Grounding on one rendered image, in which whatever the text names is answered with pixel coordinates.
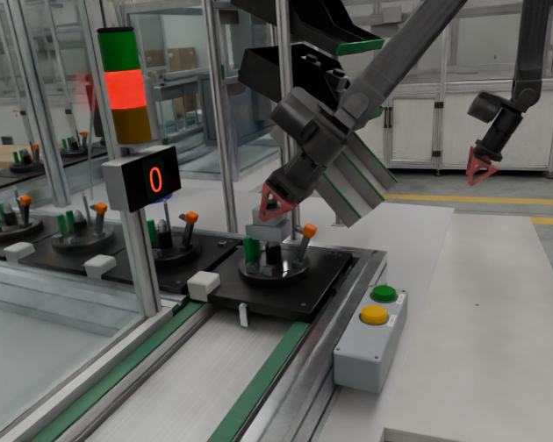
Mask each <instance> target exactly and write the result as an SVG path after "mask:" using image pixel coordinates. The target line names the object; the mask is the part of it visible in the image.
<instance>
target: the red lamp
mask: <svg viewBox="0 0 553 442"><path fill-rule="evenodd" d="M104 77H105V81H106V86H107V90H108V96H109V100H110V105H111V108H112V109H128V108H135V107H141V106H144V105H146V104H147V103H146V98H145V92H144V86H143V81H142V75H141V70H140V69H135V70H126V71H116V72H106V73H105V74H104Z"/></svg>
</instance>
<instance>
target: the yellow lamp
mask: <svg viewBox="0 0 553 442"><path fill-rule="evenodd" d="M111 114H112V118H113V123H114V128H115V133H116V137H117V142H118V143H119V144H137V143H142V142H146V141H149V140H150V139H151V138H152V135H151V130H150V124H149V118H148V113H147V106H146V105H144V106H141V107H135V108H128V109H111Z"/></svg>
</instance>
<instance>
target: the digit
mask: <svg viewBox="0 0 553 442"><path fill-rule="evenodd" d="M141 165H142V170H143V175H144V181H145V185H146V191H147V200H148V201H151V200H153V199H155V198H156V197H158V196H161V195H163V194H165V193H167V192H168V188H167V183H166V176H165V171H164V166H163V159H162V154H161V155H159V156H156V157H154V158H152V159H149V160H145V161H142V162H141Z"/></svg>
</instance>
